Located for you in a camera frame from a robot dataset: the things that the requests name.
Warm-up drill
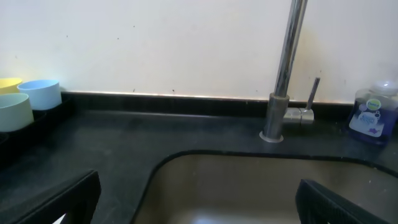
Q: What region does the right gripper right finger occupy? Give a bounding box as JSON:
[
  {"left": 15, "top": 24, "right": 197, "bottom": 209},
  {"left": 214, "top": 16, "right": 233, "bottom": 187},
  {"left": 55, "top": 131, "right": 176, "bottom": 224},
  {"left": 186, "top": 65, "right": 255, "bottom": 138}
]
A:
[{"left": 295, "top": 179, "right": 393, "bottom": 224}]

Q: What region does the steel sink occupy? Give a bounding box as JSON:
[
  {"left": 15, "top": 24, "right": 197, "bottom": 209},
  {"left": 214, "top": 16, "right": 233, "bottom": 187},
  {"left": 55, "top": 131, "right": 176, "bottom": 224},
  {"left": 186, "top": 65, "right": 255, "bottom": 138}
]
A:
[{"left": 132, "top": 149, "right": 398, "bottom": 224}]

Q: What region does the steel tap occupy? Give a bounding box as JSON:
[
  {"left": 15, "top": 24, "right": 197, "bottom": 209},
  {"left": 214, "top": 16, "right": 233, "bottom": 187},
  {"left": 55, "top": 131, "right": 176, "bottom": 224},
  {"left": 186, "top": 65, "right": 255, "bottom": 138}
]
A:
[{"left": 259, "top": 0, "right": 321, "bottom": 143}]

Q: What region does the blue soap bottle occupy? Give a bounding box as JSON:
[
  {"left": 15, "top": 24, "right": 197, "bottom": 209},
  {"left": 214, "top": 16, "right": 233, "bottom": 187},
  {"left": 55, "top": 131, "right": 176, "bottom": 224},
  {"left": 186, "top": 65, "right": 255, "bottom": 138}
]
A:
[{"left": 343, "top": 80, "right": 398, "bottom": 146}]

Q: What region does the green cup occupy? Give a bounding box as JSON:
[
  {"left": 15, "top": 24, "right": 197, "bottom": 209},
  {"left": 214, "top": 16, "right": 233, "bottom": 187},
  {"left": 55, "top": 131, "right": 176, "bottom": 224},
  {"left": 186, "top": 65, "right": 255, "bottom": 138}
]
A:
[{"left": 0, "top": 93, "right": 35, "bottom": 133}]

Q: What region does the blue cup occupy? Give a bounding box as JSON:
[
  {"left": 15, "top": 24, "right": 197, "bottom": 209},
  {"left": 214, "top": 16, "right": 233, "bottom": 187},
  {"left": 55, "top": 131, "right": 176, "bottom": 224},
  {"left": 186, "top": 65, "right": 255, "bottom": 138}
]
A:
[{"left": 17, "top": 79, "right": 63, "bottom": 111}]

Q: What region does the yellow cup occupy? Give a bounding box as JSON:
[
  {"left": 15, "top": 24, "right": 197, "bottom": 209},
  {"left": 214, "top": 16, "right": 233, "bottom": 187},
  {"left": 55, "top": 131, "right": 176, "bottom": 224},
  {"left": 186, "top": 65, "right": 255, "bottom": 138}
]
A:
[{"left": 0, "top": 77, "right": 23, "bottom": 95}]

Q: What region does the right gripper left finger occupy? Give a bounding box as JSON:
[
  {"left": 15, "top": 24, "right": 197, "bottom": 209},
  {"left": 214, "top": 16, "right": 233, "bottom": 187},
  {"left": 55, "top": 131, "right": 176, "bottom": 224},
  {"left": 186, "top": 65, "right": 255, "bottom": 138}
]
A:
[{"left": 0, "top": 169, "right": 102, "bottom": 224}]

